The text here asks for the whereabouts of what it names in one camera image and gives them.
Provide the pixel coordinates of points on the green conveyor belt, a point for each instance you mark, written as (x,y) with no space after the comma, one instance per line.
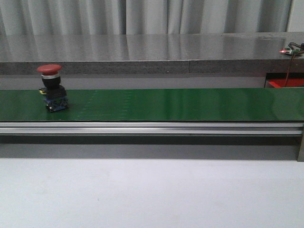
(157,105)

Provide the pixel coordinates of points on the grey stone-top counter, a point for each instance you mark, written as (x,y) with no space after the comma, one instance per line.
(150,54)

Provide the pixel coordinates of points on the red bin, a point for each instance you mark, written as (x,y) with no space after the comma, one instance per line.
(278,83)

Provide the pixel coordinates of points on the small circuit board red LED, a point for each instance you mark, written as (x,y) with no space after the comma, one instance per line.
(289,51)

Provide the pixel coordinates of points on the grey pleated curtain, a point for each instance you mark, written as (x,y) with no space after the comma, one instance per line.
(130,17)

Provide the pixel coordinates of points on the aluminium conveyor frame rail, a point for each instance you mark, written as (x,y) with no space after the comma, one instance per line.
(225,128)

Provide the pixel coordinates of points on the grey conveyor support post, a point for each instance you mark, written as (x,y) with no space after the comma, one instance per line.
(300,147)

